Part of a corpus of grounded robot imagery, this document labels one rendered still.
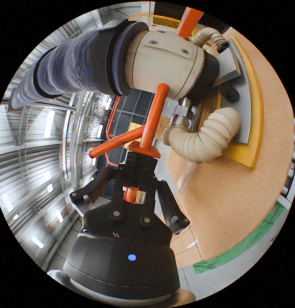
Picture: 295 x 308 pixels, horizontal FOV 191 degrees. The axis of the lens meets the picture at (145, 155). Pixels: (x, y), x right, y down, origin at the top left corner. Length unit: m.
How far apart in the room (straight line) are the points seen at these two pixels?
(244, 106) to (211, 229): 0.19
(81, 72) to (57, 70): 0.10
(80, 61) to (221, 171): 0.32
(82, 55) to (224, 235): 0.36
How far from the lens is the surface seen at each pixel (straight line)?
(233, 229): 0.15
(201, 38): 0.37
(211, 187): 0.18
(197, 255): 0.98
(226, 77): 0.19
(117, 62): 0.16
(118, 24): 0.20
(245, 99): 0.16
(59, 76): 0.29
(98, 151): 0.21
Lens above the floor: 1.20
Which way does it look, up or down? 5 degrees down
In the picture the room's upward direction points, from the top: 74 degrees counter-clockwise
